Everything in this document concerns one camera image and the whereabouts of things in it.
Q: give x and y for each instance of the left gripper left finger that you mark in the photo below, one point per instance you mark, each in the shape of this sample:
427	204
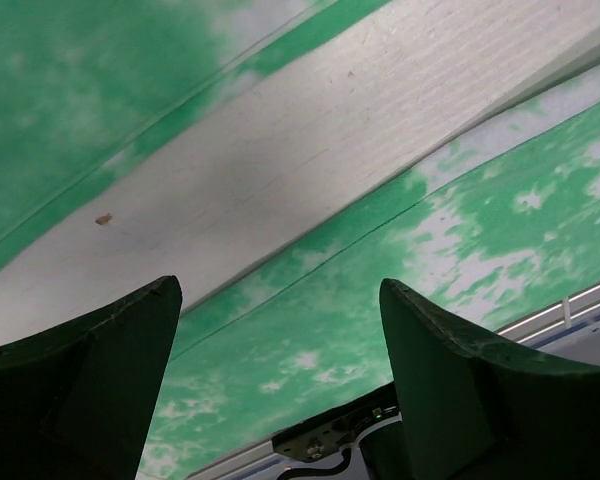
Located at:
77	399

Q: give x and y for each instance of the green tie-dye trousers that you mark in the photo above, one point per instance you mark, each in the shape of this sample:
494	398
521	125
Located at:
281	158

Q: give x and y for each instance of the aluminium frame rail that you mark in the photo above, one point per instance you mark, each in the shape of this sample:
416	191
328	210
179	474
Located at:
569	329

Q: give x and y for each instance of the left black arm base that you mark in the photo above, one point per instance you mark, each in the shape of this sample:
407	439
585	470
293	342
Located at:
326	444

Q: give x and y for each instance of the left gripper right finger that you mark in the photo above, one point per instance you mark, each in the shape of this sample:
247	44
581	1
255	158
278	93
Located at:
476	405

